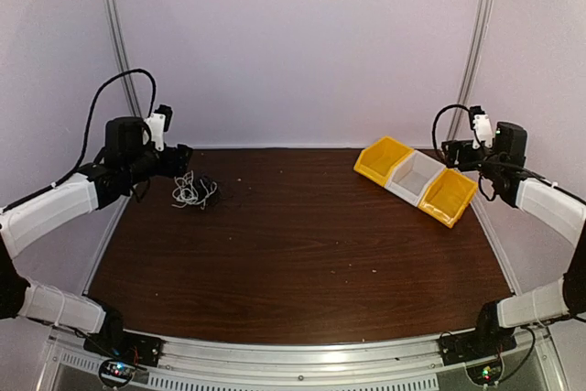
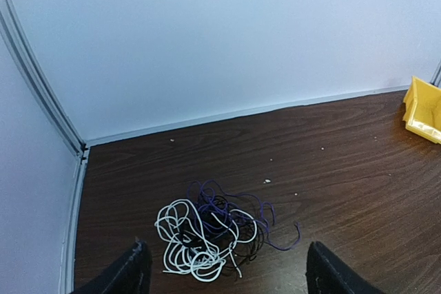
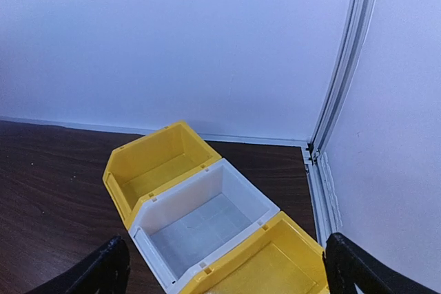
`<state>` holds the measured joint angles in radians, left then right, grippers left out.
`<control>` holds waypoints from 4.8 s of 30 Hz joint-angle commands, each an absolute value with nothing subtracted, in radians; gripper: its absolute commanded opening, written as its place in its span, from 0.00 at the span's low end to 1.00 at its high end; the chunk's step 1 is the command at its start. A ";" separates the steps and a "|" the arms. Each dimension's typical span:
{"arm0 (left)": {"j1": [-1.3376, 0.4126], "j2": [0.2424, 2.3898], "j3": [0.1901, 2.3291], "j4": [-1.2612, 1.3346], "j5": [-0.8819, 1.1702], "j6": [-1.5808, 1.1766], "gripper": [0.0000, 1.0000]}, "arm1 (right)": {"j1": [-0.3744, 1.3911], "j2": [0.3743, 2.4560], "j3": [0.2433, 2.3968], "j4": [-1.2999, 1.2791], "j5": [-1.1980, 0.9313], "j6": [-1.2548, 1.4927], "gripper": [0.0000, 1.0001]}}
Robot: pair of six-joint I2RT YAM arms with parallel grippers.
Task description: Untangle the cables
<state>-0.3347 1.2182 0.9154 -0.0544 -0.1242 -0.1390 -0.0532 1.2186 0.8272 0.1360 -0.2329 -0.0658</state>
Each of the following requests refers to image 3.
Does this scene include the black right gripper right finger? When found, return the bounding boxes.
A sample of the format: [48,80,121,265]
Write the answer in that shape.
[325,233,435,293]

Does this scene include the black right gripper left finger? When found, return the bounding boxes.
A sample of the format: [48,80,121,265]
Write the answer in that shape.
[29,235,130,293]

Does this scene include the yellow bin right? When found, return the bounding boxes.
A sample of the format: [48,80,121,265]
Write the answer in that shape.
[181,211,329,293]

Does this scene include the yellow bin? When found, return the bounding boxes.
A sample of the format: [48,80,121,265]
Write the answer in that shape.
[181,211,329,293]
[103,121,221,229]

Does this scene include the white plastic bin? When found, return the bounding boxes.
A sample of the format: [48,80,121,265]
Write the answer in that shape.
[129,158,280,293]

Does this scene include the yellow bin left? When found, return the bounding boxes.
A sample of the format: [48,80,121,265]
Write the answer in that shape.
[103,121,221,229]

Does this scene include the right aluminium corner post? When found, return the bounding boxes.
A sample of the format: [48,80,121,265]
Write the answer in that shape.
[305,0,376,247]

